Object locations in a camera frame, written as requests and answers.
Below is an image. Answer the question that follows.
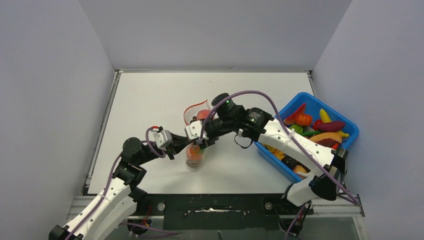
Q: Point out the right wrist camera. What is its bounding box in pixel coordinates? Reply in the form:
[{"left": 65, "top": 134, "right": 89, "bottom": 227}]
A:
[{"left": 184, "top": 120, "right": 209, "bottom": 140}]

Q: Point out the orange tangerine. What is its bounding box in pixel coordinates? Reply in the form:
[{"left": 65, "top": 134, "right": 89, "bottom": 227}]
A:
[{"left": 186, "top": 144, "right": 204, "bottom": 164}]

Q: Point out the orange mini pumpkin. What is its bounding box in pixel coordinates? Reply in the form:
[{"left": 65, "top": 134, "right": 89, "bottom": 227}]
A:
[{"left": 294, "top": 113, "right": 314, "bottom": 127}]

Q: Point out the yellow banana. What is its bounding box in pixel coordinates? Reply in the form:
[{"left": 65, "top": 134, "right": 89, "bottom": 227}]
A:
[{"left": 319, "top": 109, "right": 332, "bottom": 124}]

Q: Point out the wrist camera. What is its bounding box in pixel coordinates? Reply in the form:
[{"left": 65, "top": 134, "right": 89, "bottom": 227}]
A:
[
  {"left": 184, "top": 120, "right": 209, "bottom": 140},
  {"left": 152, "top": 129, "right": 173, "bottom": 151}
]

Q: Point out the red watermelon slice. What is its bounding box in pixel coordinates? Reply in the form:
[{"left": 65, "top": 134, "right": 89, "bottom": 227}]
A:
[{"left": 283, "top": 103, "right": 306, "bottom": 126}]

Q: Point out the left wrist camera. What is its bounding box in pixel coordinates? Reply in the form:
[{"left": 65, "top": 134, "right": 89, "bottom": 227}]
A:
[{"left": 152, "top": 129, "right": 173, "bottom": 151}]

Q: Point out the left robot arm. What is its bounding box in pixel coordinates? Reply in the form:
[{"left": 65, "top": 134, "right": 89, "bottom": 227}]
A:
[{"left": 48, "top": 130, "right": 192, "bottom": 240}]

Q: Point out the clear zip bag orange zipper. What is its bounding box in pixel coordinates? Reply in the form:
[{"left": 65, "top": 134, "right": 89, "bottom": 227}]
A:
[{"left": 183, "top": 99, "right": 211, "bottom": 169}]

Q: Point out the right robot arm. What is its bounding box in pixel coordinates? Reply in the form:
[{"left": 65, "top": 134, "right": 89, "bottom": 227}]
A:
[{"left": 185, "top": 90, "right": 348, "bottom": 214}]

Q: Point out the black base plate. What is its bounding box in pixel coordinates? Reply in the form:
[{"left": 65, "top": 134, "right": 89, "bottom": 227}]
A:
[{"left": 128, "top": 193, "right": 300, "bottom": 231}]

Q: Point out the purple sweet potato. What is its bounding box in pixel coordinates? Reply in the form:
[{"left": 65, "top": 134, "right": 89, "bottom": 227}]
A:
[{"left": 316, "top": 121, "right": 346, "bottom": 133}]

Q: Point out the pink peach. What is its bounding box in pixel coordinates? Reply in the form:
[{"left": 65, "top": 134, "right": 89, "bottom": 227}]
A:
[{"left": 195, "top": 109, "right": 211, "bottom": 120}]

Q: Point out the blue plastic bin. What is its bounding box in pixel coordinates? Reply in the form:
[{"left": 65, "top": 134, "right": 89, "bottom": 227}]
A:
[{"left": 254, "top": 92, "right": 359, "bottom": 183}]

